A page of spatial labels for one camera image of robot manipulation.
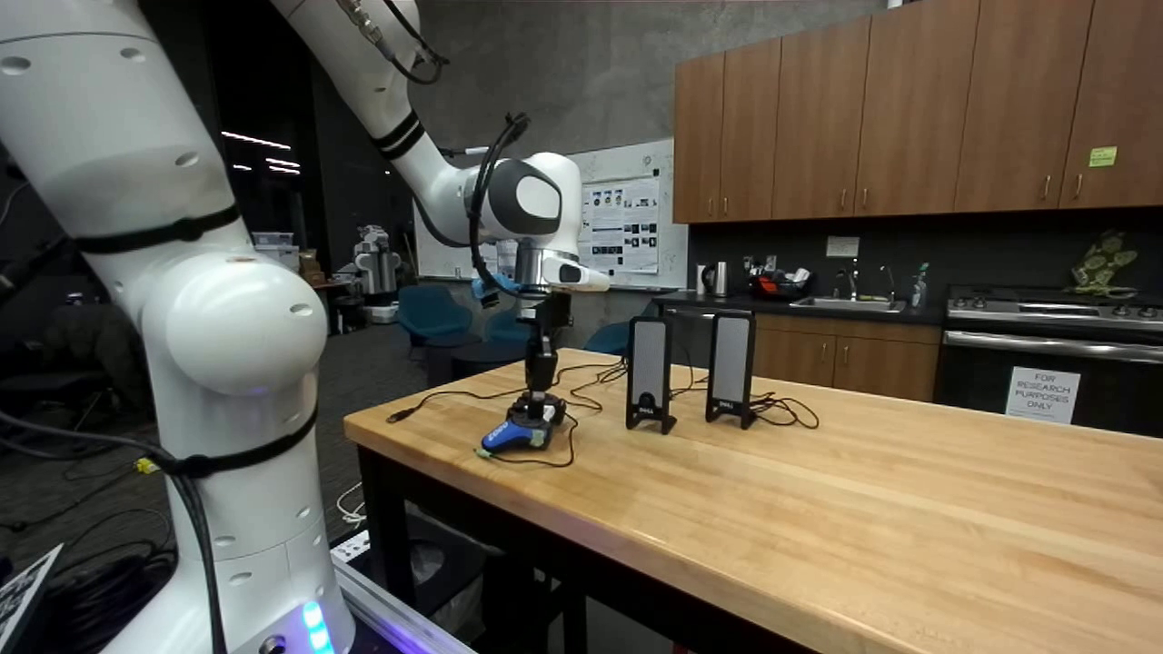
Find blue black game controller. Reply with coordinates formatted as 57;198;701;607
480;391;566;459

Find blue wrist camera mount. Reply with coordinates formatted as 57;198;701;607
472;275;527;309

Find stainless steel oven range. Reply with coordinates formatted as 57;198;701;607
935;288;1163;436

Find green potted plant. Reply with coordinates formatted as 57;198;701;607
1072;232;1139;293

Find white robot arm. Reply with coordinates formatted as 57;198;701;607
0;0;607;654

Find white research poster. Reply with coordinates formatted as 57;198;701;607
399;139;669;293

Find left black desktop speaker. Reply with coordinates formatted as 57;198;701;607
626;317;675;431

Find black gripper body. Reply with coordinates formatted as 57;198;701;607
520;289;569;351

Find teal lounge chair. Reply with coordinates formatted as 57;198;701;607
396;288;532;351

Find brown wooden wall cabinets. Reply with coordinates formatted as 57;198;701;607
671;0;1163;224

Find black red bowl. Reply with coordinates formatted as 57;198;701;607
750;270;815;303

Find wooden butcher block table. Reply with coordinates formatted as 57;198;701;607
346;349;1163;654

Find right black desktop speaker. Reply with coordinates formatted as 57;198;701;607
706;312;756;427

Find black desktop speaker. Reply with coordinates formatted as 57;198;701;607
626;317;675;431
706;312;756;427

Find green sticky note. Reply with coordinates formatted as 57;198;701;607
1087;144;1118;169

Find brown lower kitchen cabinet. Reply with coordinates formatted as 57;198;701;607
754;312;938;398

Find white paper sign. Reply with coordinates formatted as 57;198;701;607
1006;367;1079;426

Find black speaker cable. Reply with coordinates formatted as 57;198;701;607
384;355;825;472

